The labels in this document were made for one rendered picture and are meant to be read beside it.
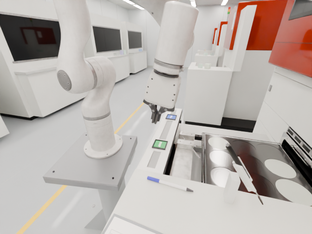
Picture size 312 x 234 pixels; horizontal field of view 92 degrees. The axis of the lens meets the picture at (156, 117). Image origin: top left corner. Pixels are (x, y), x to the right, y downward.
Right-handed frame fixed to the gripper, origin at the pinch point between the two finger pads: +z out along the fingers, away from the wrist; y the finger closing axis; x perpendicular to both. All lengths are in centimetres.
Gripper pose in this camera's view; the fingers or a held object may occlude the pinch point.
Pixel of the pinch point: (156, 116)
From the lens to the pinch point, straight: 51.3
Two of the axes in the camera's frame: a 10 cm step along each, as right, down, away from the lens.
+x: -2.7, 4.4, -8.6
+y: -9.4, -3.0, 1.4
